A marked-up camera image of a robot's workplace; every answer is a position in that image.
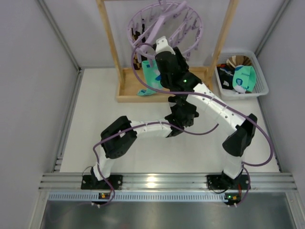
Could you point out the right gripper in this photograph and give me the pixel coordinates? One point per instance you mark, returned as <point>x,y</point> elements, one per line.
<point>164,59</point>

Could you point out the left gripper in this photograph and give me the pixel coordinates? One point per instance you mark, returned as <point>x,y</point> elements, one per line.
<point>188,119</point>

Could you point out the black patterned sock back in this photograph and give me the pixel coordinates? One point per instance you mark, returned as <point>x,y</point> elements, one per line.
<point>226,75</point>

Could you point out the mint green sock front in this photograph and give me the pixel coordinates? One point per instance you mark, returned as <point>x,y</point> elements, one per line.
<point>244,79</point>

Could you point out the mint green sock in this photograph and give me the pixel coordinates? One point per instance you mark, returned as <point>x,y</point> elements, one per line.
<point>152,77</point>
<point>244,79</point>

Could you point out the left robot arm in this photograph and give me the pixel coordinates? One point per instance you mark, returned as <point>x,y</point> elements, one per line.
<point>118,137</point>

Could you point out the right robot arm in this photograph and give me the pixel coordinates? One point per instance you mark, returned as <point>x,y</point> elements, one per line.
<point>190,94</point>

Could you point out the purple round clip hanger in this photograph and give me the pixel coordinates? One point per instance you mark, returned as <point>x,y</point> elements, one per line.
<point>178,22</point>

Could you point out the brown argyle socks in basket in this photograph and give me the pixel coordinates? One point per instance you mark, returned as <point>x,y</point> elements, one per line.
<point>236,60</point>

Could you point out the wooden hanger rack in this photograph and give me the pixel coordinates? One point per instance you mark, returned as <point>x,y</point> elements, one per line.
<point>129,80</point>

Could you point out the mint green sock back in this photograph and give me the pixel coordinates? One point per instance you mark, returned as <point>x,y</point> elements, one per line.
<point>152,77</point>

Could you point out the white plastic basket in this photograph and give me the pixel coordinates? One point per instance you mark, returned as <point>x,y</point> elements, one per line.
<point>260,88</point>

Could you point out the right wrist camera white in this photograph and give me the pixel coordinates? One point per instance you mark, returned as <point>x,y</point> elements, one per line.
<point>162,45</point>

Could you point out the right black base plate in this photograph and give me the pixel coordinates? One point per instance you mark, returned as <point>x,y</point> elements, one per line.
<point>224,182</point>

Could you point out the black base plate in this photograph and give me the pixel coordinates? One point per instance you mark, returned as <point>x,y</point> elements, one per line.
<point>90,182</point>
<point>224,182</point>

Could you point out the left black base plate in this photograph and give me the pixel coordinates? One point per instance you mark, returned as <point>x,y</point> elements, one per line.
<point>90,182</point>

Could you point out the aluminium mounting rail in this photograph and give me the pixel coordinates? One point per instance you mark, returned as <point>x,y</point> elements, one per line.
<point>168,187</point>

